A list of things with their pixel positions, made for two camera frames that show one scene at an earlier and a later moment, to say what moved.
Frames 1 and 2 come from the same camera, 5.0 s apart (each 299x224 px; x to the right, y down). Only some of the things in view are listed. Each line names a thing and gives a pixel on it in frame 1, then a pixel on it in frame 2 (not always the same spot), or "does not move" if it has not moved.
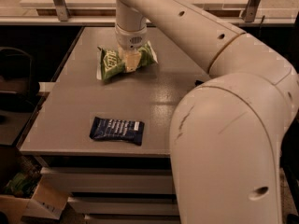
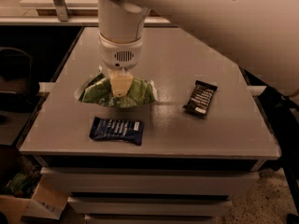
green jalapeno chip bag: x=110 y=64 -> x=99 y=92
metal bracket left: x=59 y=2 does not move
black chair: x=18 y=91 does not move
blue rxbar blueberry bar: x=122 y=130 does not move
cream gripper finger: x=131 y=58 -> x=121 y=78
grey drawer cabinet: x=103 y=181 does not move
